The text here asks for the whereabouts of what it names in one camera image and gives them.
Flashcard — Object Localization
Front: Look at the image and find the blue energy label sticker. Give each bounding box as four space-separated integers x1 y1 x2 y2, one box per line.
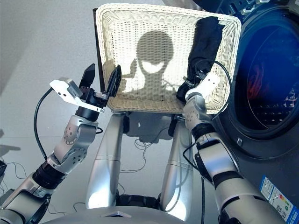
258 175 299 222

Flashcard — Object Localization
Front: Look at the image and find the black cloth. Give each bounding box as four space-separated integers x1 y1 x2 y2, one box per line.
184 16 225 84

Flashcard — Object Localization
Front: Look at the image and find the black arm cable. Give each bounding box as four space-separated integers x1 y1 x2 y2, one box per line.
182 59 233 224
34 88 56 161

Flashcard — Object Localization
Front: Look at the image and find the silver robot torso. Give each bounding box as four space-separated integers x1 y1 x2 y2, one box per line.
42 206 187 224

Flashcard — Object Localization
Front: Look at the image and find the thin grey floor wire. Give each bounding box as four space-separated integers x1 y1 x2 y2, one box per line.
6 162 31 182

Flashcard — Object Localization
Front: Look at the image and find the black robot pelvis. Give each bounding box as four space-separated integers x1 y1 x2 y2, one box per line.
115 195 162 208

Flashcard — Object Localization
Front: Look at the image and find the black floor box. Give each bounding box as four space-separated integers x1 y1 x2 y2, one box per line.
0 160 7 185

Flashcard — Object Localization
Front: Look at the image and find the grey washing machine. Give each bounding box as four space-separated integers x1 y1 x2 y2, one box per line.
191 0 299 224

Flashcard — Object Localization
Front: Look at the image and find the thin white floor cable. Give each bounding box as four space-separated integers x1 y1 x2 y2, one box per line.
118 127 173 187

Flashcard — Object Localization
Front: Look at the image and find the perforated steel washer drum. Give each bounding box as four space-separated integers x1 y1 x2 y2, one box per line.
235 25 299 131

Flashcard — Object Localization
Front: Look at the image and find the pale woven basket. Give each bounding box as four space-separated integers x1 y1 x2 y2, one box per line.
95 3 242 115

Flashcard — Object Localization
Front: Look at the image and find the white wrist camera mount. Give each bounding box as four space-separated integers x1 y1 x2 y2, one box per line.
185 72 221 100
49 77 105 114

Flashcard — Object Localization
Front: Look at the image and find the orange red cloth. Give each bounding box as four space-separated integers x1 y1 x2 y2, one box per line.
247 64 266 100

